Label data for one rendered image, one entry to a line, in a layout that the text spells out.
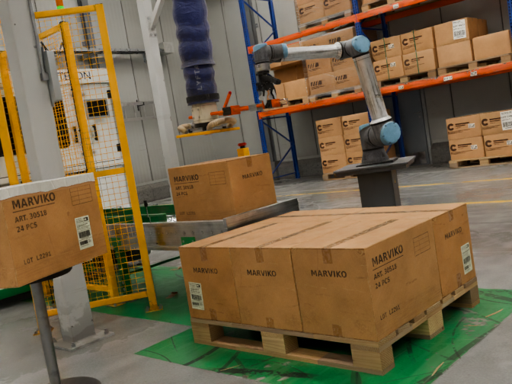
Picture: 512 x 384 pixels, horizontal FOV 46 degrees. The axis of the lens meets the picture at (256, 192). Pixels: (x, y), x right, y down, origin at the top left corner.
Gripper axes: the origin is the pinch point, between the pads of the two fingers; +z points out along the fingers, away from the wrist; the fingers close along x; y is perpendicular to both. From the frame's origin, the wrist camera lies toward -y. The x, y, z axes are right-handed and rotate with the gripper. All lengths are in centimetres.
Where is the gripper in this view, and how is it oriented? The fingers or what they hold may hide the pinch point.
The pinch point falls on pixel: (270, 103)
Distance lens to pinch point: 377.3
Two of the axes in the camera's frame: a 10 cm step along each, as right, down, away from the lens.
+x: -6.7, 1.7, -7.2
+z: 1.6, 9.8, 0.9
